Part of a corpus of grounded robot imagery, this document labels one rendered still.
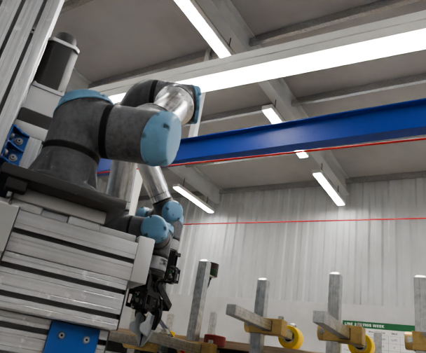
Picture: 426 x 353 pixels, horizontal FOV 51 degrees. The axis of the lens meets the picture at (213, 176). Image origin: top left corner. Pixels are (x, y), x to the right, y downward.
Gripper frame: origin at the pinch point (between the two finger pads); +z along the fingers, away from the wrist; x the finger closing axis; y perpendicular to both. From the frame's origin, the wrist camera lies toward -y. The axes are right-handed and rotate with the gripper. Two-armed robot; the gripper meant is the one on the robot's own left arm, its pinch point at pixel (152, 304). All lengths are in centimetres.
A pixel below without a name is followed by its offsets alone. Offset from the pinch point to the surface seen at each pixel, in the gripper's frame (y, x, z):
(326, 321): 70, -20, 4
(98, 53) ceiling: -374, 230, -403
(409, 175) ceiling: 7, 717, -394
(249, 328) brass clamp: 37.3, 5.3, 4.6
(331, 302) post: 64, 6, -6
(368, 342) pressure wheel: 72, 25, 3
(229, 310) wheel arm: 43.3, -21.6, 3.5
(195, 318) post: 15.4, 6.0, 2.8
